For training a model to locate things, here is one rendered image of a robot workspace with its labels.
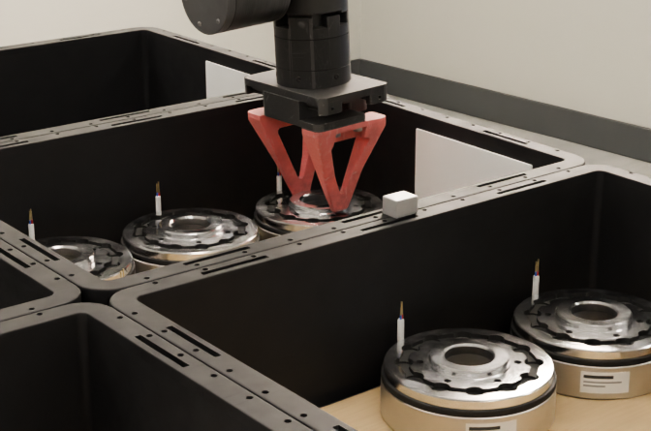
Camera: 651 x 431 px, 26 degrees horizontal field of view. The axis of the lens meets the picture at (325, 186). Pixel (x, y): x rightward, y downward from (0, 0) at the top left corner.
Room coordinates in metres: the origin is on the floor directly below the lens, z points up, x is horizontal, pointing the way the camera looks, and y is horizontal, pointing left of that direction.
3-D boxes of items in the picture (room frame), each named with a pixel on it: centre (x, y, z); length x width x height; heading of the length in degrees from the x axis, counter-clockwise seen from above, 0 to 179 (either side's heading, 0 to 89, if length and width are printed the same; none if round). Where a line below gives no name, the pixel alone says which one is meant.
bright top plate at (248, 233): (0.99, 0.10, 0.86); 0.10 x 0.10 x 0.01
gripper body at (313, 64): (1.05, 0.01, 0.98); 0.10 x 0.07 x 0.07; 38
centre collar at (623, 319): (0.83, -0.17, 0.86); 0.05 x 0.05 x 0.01
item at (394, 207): (0.83, -0.05, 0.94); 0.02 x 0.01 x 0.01; 128
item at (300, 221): (1.05, 0.00, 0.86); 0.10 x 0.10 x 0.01
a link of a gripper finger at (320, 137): (1.04, 0.00, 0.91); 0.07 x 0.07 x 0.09; 38
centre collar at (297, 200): (1.05, 0.00, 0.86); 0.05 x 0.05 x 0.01
